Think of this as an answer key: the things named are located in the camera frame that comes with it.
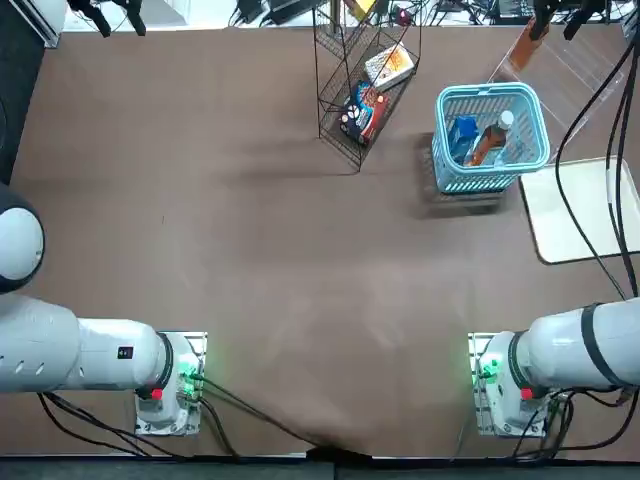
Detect black base power cable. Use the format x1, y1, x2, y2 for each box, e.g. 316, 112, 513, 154
197, 374, 374, 459
449, 384, 640, 461
37, 392, 241, 459

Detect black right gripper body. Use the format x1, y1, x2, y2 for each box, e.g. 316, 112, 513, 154
532, 0, 599, 12

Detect blue Oreo cookie box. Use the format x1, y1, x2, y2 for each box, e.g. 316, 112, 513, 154
447, 114, 480, 161

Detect light blue plastic shopping basket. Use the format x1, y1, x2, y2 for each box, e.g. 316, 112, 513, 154
430, 82, 553, 195

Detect white Franzzi cracker box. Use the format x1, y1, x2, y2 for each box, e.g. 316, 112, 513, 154
363, 40, 416, 92

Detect amber tea bottle white cap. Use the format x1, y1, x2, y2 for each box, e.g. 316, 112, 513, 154
463, 110, 516, 167
509, 19, 544, 71

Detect yellow Nabati wafer box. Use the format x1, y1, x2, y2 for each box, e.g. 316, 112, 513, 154
344, 0, 381, 21

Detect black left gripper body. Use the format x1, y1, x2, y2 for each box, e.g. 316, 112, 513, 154
67, 0, 144, 11

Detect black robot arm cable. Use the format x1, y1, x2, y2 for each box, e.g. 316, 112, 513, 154
602, 64, 640, 299
554, 29, 640, 301

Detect black wire snack shelf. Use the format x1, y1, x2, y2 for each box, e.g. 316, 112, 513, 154
312, 0, 424, 174

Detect dark chocolate cookie box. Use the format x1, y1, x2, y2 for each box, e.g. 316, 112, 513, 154
338, 81, 391, 147

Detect black power brick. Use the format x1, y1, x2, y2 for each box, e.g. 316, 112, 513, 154
234, 0, 266, 24
267, 0, 321, 24

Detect cream plastic tray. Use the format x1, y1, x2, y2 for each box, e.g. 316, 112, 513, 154
518, 155, 640, 265

